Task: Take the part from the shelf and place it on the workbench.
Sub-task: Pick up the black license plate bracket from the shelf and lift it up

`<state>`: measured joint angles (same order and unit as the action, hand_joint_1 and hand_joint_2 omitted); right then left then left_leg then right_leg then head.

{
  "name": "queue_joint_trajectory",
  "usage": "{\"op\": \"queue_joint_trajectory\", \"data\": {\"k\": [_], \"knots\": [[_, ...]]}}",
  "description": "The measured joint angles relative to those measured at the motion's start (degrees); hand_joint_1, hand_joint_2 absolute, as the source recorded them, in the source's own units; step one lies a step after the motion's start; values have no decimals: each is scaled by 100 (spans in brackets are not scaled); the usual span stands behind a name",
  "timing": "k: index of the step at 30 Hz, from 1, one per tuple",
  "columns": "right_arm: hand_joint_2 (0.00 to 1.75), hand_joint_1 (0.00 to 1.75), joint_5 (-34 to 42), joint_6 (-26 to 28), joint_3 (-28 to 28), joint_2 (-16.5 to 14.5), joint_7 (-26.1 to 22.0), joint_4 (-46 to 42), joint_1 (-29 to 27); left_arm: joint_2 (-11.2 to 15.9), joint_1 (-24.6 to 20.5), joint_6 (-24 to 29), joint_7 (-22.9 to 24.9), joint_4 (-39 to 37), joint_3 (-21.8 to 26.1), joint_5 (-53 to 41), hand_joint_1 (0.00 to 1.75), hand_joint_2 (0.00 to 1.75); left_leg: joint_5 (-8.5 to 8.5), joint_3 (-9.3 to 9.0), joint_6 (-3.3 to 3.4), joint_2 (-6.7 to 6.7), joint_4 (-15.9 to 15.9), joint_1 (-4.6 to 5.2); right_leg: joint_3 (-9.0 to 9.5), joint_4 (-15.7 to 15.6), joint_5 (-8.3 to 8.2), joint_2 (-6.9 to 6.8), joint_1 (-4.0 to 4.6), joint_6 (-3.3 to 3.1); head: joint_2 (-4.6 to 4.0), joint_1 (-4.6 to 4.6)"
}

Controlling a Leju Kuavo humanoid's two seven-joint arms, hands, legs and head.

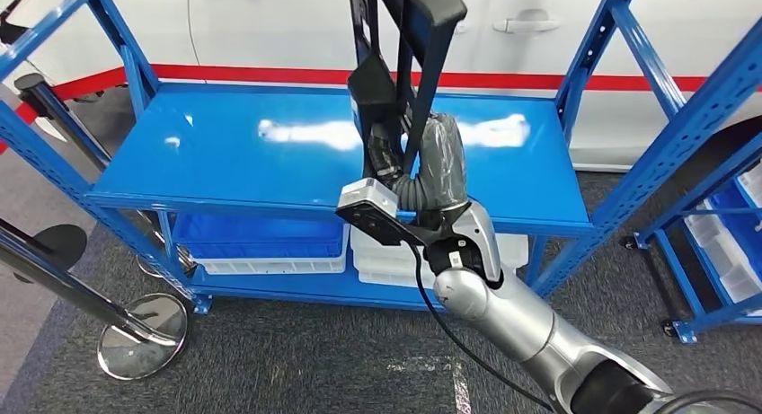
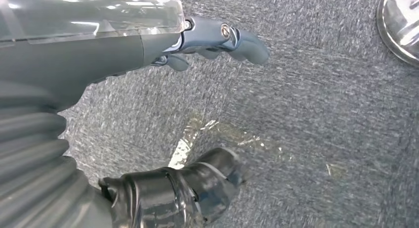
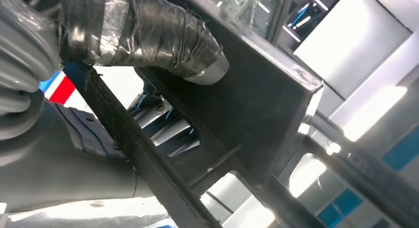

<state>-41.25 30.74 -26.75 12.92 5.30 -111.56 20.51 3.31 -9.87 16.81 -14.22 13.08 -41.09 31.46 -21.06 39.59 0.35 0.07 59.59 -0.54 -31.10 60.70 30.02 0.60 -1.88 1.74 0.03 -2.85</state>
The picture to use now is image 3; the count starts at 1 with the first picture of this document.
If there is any white car with red stripe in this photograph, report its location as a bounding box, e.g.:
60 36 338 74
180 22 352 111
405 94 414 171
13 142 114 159
39 65 146 111

